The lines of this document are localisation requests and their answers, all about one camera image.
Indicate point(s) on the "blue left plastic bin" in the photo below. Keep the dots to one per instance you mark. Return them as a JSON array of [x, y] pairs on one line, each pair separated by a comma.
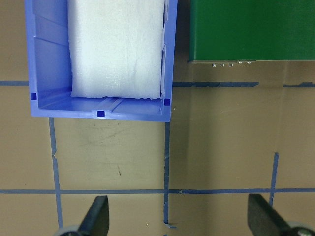
[[50, 75]]

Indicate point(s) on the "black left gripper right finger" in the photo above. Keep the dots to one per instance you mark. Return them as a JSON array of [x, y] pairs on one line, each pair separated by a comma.
[[263, 220]]

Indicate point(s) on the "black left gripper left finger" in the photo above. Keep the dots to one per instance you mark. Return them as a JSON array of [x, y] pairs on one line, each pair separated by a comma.
[[96, 221]]

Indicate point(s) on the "green conveyor belt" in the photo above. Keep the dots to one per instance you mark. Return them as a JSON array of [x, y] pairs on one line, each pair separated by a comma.
[[251, 30]]

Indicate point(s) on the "white foam pad left bin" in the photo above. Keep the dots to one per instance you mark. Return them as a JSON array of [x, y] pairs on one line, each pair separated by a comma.
[[116, 48]]

